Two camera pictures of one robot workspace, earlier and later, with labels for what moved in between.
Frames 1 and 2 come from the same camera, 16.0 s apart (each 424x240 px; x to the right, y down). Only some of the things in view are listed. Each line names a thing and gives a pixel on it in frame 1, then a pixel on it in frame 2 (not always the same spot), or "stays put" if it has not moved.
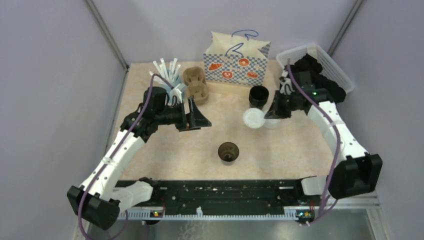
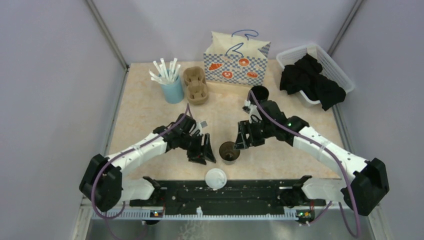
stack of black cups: (258, 96) stays put
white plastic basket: (328, 67) stays put
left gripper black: (198, 120) → (192, 156)
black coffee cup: (228, 152) stays put
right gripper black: (275, 111) → (244, 128)
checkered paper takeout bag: (237, 59) stays put
